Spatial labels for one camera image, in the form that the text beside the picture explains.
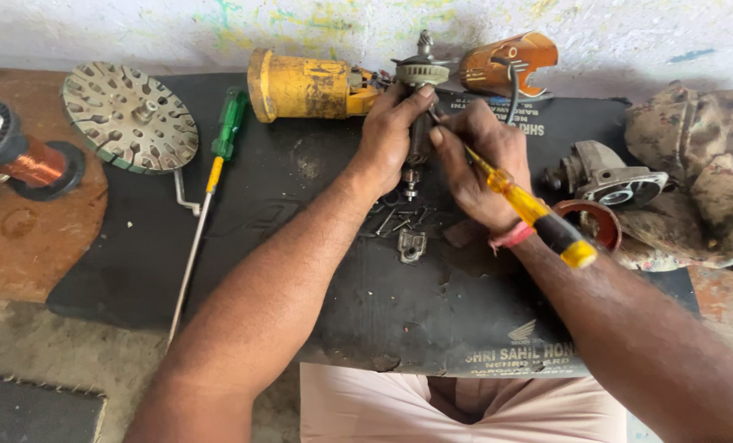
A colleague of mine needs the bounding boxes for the person's beige trousers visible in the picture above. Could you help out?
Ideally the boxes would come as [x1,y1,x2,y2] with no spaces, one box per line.
[299,362,629,443]

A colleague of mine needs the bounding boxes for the grey grinder gear head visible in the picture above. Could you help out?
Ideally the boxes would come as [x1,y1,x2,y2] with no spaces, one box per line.
[542,140,670,211]

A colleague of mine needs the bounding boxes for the yellow grinder motor housing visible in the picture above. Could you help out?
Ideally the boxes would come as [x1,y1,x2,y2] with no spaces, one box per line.
[247,48,393,124]

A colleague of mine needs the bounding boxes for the yellow handled screwdriver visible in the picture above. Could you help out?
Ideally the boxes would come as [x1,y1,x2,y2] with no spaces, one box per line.
[428,107,599,269]

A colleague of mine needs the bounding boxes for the green handled screwdriver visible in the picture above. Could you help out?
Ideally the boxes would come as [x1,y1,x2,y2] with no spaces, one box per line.
[166,86,249,352]

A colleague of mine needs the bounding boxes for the slotted round metal disc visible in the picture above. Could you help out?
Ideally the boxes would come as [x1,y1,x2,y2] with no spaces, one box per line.
[60,60,200,176]

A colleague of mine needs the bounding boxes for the bent metal rod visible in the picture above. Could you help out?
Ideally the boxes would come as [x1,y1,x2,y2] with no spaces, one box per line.
[173,167,202,217]

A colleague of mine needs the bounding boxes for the orange grinder rear cover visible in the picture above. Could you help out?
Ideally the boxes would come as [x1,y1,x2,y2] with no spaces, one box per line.
[459,31,559,99]

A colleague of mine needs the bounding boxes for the person's right hand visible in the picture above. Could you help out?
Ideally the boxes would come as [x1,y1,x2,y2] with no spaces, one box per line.
[428,100,534,235]

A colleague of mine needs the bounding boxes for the red wrist thread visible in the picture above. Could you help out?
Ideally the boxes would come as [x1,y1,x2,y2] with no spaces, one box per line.
[488,220,536,256]

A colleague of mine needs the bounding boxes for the round brown wooden board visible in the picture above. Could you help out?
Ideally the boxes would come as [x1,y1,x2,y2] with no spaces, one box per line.
[0,66,109,304]

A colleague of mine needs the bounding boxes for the small metal bracket plate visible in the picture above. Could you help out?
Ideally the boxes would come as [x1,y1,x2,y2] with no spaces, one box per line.
[397,229,428,264]

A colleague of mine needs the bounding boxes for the pile of loose screws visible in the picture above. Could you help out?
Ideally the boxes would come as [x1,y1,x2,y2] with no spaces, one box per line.
[366,191,441,240]

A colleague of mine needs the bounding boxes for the person's left hand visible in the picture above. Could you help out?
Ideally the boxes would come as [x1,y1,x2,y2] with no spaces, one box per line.
[348,83,439,198]

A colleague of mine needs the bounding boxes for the motor armature with fan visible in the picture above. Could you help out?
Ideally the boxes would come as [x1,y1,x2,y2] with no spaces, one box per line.
[391,30,460,203]

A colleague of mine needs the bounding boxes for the copper wire spool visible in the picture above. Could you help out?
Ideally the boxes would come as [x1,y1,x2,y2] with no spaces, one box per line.
[0,98,87,203]

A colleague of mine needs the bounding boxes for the black power cable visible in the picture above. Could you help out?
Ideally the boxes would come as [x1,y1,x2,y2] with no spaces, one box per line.
[490,55,522,127]

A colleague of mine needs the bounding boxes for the camouflage cloth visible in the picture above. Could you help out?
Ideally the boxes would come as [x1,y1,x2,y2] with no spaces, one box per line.
[613,80,733,274]

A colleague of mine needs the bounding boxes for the black rubber mat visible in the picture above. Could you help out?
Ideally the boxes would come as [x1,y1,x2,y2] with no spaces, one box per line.
[46,73,700,378]

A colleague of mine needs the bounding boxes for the dark stitched mat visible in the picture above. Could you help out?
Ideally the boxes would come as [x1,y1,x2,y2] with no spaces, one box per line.
[0,372,108,443]

